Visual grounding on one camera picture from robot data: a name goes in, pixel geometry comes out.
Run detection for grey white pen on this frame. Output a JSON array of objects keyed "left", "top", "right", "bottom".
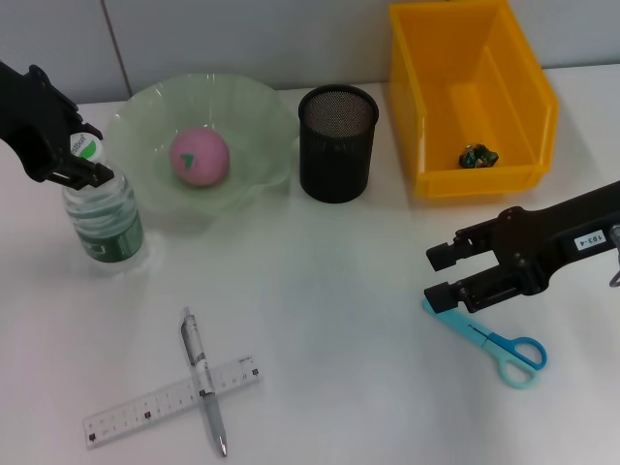
[{"left": 180, "top": 307, "right": 229, "bottom": 457}]

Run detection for black mesh pen holder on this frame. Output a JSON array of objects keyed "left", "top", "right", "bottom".
[{"left": 297, "top": 84, "right": 380, "bottom": 204}]

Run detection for pink peach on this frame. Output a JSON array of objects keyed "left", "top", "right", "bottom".
[{"left": 169, "top": 126, "right": 232, "bottom": 189}]

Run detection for green plastic wrapper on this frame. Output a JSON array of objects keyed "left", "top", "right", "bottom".
[{"left": 458, "top": 142, "right": 499, "bottom": 169}]

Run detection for clear plastic ruler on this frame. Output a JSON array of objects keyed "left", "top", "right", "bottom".
[{"left": 82, "top": 356, "right": 263, "bottom": 450}]

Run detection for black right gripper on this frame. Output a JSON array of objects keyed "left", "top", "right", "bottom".
[{"left": 422, "top": 179, "right": 620, "bottom": 316}]

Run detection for clear green-label water bottle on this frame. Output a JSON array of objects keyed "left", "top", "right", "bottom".
[{"left": 61, "top": 131, "right": 149, "bottom": 277}]

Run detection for blue scissors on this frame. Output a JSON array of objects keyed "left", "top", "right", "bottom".
[{"left": 420, "top": 297, "right": 548, "bottom": 390}]

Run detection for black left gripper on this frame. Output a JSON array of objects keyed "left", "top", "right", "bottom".
[{"left": 0, "top": 59, "right": 115, "bottom": 189}]

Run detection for yellow plastic bin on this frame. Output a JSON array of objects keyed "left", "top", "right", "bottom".
[{"left": 387, "top": 0, "right": 561, "bottom": 199}]

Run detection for translucent green fruit plate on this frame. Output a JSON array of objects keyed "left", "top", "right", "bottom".
[{"left": 106, "top": 72, "right": 300, "bottom": 238}]

